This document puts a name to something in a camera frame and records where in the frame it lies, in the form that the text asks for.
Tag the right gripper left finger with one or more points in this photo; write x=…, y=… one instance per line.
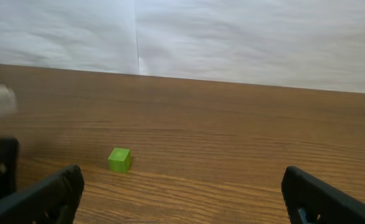
x=45, y=199

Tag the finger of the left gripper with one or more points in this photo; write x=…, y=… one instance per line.
x=3, y=169

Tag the green cube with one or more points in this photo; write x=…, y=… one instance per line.
x=119, y=161

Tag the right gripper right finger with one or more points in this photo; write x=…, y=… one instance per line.
x=325, y=202

